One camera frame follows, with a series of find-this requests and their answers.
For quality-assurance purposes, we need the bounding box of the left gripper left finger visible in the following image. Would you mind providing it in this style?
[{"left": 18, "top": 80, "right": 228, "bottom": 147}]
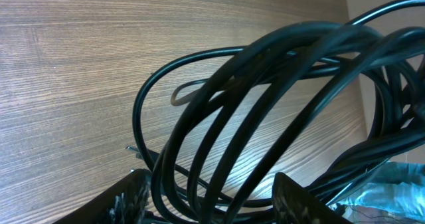
[{"left": 56, "top": 169, "right": 150, "bottom": 224}]

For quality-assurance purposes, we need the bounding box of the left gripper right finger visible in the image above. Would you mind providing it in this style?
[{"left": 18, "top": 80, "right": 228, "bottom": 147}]
[{"left": 272, "top": 173, "right": 351, "bottom": 224}]

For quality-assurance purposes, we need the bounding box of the black USB cable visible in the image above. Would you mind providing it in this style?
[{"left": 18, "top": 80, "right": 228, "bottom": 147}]
[
  {"left": 159, "top": 21, "right": 425, "bottom": 224},
  {"left": 125, "top": 0, "right": 425, "bottom": 224}
]

